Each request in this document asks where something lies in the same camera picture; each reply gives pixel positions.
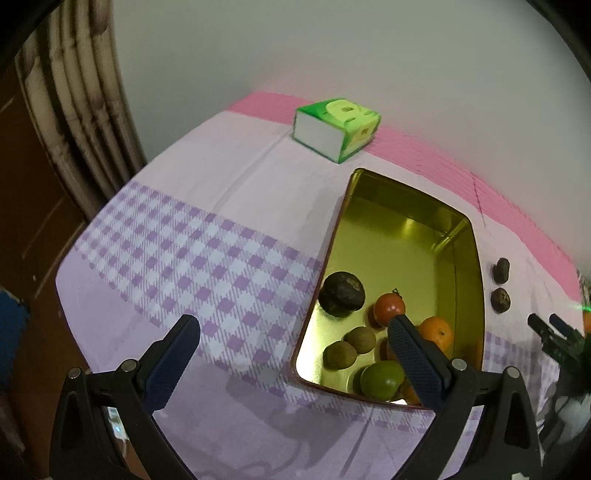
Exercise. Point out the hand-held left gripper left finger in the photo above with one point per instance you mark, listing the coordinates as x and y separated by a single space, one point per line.
173 355

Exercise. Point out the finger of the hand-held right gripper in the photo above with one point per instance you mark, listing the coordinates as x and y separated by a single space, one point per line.
545 331
565 328

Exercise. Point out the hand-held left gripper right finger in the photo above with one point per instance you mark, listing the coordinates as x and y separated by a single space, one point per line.
415 357

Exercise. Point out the red tomato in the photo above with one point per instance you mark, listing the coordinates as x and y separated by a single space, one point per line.
386 349
388 308

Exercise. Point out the orange tangerine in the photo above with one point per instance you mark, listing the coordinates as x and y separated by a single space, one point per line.
410 395
436 333

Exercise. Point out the green round fruit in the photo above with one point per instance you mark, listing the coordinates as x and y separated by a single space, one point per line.
381 379

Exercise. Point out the small brown longan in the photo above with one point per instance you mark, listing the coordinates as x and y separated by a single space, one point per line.
360 339
340 356

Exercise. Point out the dark passion fruit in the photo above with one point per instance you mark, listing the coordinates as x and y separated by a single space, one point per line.
343 294
501 270
500 300

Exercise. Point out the gold metal tin box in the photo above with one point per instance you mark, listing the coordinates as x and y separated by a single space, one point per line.
401 249

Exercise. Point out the purple checkered tablecloth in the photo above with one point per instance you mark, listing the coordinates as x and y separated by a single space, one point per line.
207 240

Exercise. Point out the blue foam mat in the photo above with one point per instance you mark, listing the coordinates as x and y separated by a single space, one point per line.
11 337

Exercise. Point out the pink foam mat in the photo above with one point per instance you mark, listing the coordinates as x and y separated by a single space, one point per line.
438 161

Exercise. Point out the brown wooden cabinet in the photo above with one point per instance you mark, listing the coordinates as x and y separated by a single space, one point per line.
32 207

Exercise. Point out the green tissue pack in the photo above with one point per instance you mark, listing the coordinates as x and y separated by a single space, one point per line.
337 124

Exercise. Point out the beige patterned curtain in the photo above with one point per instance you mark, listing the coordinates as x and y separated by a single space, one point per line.
83 92

